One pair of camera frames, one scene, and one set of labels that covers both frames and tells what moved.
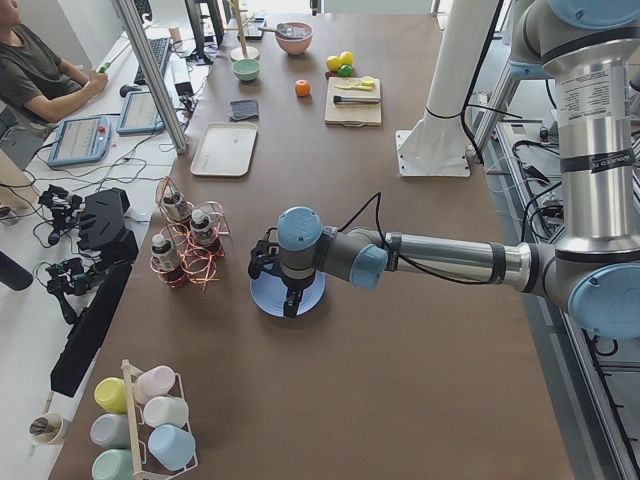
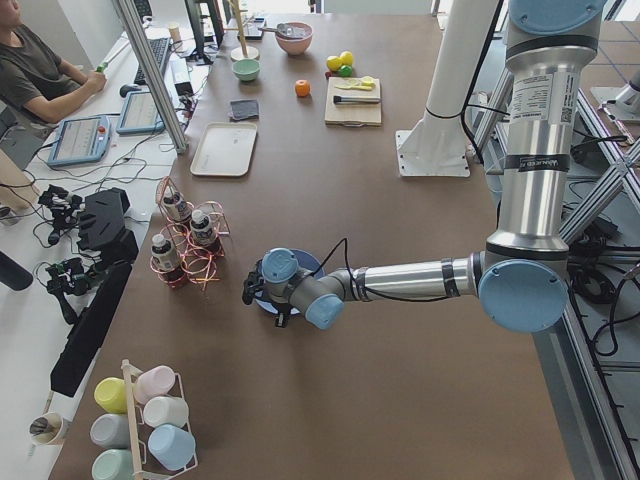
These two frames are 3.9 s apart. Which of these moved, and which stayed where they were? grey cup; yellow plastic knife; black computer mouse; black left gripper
Moved: black left gripper
Stayed: black computer mouse; yellow plastic knife; grey cup
